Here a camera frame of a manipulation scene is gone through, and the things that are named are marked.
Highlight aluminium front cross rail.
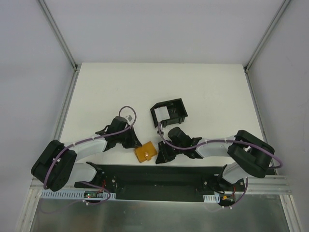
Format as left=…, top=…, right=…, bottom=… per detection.
left=30, top=175, right=292, bottom=195

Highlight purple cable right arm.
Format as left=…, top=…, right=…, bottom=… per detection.
left=156, top=122, right=282, bottom=211

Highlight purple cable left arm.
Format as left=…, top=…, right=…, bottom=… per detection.
left=43, top=105, right=138, bottom=215

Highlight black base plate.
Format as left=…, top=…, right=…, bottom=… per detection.
left=74, top=164, right=245, bottom=202

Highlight aluminium frame rail left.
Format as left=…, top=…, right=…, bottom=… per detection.
left=36, top=0, right=82, bottom=170

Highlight white cards in box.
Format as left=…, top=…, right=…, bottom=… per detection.
left=154, top=106, right=170, bottom=122

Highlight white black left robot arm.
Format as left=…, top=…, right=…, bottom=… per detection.
left=31, top=116, right=142, bottom=192

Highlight white cable duct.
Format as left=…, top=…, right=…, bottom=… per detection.
left=203, top=193, right=220, bottom=203
left=41, top=190, right=116, bottom=201

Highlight white cable duct right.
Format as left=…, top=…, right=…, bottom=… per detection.
left=203, top=193, right=220, bottom=203

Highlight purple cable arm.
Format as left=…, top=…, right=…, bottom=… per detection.
left=43, top=105, right=138, bottom=215
left=156, top=122, right=282, bottom=211

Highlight aluminium frame rail right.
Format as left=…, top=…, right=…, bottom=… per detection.
left=245, top=0, right=297, bottom=164

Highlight white cable duct left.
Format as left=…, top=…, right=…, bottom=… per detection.
left=41, top=190, right=116, bottom=201

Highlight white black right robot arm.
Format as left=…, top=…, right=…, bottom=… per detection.
left=156, top=127, right=275, bottom=191

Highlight black plastic card box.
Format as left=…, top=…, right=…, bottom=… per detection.
left=150, top=98, right=188, bottom=128

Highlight yellow leather card holder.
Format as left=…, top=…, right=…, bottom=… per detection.
left=134, top=142, right=158, bottom=163

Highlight aluminium frame rail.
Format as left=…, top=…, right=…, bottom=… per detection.
left=36, top=0, right=82, bottom=170
left=245, top=0, right=297, bottom=164

